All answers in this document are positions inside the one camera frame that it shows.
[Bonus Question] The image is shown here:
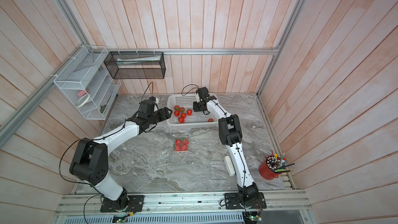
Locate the pink note pad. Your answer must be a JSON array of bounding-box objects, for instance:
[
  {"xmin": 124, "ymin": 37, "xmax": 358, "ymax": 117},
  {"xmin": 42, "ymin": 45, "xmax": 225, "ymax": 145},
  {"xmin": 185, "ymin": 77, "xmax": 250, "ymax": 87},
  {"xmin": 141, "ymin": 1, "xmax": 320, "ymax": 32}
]
[{"xmin": 77, "ymin": 90, "xmax": 87, "ymax": 97}]

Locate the red pen cup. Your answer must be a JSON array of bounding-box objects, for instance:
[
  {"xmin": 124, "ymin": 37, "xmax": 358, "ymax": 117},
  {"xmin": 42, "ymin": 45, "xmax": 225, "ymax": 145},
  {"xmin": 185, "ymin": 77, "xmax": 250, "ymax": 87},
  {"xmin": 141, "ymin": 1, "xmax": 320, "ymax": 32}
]
[{"xmin": 258, "ymin": 157, "xmax": 279, "ymax": 180}]

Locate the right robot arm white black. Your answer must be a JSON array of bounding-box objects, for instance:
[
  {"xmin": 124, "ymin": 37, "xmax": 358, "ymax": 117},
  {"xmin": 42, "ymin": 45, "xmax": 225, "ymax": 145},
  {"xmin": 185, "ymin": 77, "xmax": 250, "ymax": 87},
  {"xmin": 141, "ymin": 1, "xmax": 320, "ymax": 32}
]
[{"xmin": 193, "ymin": 87, "xmax": 259, "ymax": 206}]

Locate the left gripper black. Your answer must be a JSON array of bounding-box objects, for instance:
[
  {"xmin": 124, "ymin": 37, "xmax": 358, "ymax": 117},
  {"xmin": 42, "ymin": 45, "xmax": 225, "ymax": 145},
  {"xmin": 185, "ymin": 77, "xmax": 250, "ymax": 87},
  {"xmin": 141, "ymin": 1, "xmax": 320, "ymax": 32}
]
[{"xmin": 148, "ymin": 107, "xmax": 173, "ymax": 124}]

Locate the roll of tape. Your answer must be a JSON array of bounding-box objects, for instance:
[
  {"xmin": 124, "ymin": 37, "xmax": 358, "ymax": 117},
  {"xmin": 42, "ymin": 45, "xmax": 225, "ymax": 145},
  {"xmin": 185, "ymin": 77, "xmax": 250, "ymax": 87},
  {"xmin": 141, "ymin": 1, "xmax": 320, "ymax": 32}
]
[{"xmin": 76, "ymin": 93, "xmax": 91, "ymax": 108}]

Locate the white wire wall shelf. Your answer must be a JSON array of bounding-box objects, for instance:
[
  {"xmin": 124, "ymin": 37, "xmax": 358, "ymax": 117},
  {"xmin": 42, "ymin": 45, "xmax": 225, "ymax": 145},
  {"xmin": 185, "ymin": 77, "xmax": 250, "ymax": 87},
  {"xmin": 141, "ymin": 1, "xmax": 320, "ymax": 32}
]
[{"xmin": 54, "ymin": 46, "xmax": 121, "ymax": 120}]

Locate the black mesh wall basket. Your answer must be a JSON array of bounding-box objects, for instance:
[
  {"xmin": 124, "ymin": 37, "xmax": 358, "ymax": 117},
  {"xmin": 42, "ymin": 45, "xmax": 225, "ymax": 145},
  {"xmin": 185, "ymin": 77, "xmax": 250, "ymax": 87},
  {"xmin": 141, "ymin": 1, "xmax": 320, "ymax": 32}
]
[{"xmin": 104, "ymin": 51, "xmax": 166, "ymax": 79}]

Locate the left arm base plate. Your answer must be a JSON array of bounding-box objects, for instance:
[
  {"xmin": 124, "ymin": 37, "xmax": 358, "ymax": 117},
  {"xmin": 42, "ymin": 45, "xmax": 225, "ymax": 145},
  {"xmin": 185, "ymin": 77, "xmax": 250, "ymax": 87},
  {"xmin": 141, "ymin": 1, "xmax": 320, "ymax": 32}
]
[{"xmin": 100, "ymin": 195, "xmax": 145, "ymax": 213}]

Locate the clear plastic clamshell container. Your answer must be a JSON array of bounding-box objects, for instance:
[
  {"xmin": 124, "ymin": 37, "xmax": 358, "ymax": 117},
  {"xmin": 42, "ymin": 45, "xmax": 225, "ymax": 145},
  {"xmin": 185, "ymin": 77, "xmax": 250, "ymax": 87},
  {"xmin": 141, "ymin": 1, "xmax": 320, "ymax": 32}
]
[{"xmin": 174, "ymin": 138, "xmax": 189, "ymax": 152}]

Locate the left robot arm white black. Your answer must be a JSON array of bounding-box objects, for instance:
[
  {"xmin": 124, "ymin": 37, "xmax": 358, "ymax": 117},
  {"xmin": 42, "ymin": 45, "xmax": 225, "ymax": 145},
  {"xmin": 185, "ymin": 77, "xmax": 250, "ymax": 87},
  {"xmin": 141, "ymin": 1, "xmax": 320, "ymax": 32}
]
[{"xmin": 69, "ymin": 100, "xmax": 173, "ymax": 201}]

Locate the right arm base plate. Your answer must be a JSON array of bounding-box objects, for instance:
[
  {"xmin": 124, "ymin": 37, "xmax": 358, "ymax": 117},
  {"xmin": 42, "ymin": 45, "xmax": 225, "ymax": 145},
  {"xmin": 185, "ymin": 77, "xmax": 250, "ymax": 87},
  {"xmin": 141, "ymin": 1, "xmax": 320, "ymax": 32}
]
[{"xmin": 224, "ymin": 192, "xmax": 267, "ymax": 210}]

